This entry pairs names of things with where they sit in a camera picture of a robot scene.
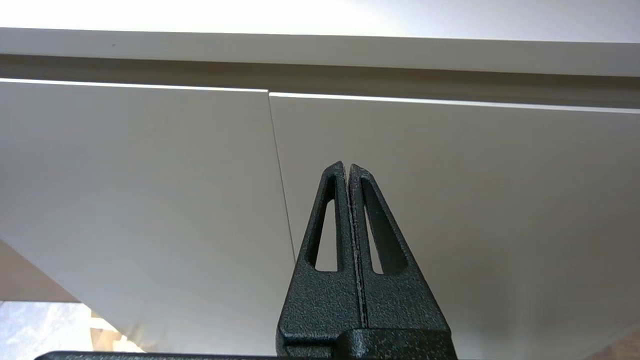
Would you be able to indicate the beige cabinet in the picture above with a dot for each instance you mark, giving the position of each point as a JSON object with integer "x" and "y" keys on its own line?
{"x": 300, "y": 50}

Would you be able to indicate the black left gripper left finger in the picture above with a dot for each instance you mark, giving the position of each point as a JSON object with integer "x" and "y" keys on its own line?
{"x": 315, "y": 305}

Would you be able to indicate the beige cabinet door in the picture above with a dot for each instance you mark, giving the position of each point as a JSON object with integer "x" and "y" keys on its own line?
{"x": 140, "y": 190}
{"x": 475, "y": 215}

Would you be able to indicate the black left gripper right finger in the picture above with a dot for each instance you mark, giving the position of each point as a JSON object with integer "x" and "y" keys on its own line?
{"x": 400, "y": 305}

